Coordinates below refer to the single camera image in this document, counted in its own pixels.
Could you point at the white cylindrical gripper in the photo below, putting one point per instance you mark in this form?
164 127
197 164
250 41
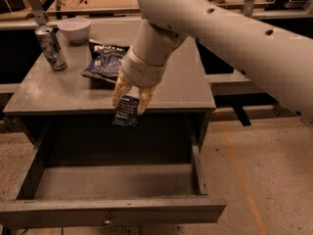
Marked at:
142 70

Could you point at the dark blue rxbar wrapper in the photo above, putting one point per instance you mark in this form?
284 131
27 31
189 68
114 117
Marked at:
126 112

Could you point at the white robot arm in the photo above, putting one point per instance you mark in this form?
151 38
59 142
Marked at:
278 61

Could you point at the grey cabinet with top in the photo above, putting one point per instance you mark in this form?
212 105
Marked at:
45 92

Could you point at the metal drawer knob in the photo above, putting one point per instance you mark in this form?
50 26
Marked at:
108 220

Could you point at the open grey top drawer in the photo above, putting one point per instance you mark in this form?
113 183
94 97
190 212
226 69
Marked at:
80 171

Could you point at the dark blue chip bag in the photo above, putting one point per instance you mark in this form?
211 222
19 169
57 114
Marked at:
106 61

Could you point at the white ceramic bowl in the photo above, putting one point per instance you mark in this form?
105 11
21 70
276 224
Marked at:
75 30

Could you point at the silver blue drink can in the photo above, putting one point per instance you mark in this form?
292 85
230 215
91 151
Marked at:
51 47

